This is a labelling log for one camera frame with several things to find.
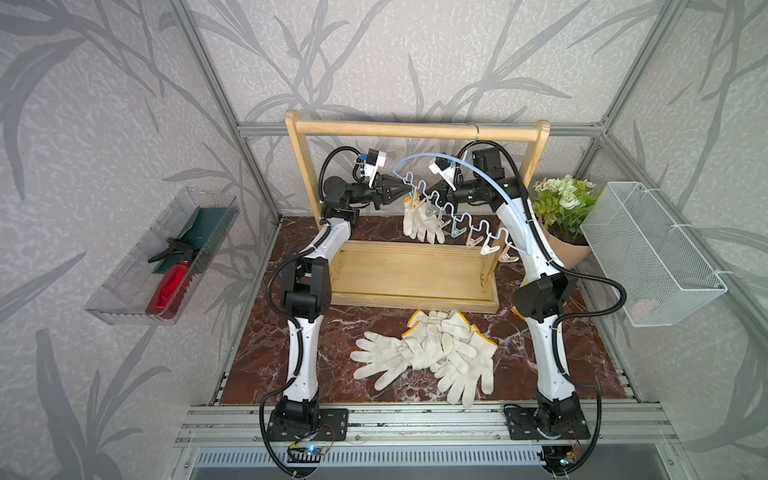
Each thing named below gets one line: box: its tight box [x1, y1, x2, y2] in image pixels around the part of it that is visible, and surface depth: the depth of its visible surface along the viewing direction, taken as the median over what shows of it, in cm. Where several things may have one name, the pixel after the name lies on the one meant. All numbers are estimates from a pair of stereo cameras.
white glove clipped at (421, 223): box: [403, 196, 445, 245], surface depth 92 cm
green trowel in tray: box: [153, 206, 238, 274], surface depth 70 cm
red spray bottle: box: [145, 238, 200, 319], surface depth 60 cm
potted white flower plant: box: [532, 174, 596, 270], surface depth 88 cm
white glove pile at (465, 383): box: [434, 325, 499, 409], surface depth 82 cm
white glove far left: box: [350, 332, 412, 391], surface depth 86 cm
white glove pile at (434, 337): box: [399, 310, 477, 373], surface depth 85 cm
